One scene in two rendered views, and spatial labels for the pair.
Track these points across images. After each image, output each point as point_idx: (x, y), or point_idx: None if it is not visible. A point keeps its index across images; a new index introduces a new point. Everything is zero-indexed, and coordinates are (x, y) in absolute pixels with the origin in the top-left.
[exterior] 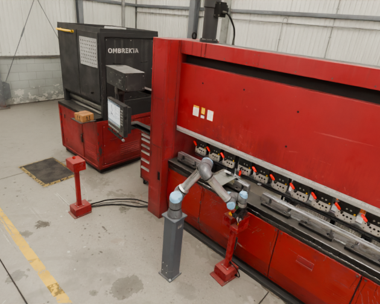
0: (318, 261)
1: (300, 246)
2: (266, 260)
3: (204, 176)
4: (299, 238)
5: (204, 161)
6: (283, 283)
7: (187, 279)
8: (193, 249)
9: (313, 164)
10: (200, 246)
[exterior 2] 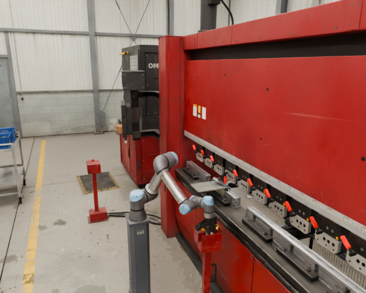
0: None
1: (273, 284)
2: None
3: (155, 168)
4: (272, 271)
5: (162, 154)
6: None
7: None
8: (184, 277)
9: (287, 160)
10: (194, 276)
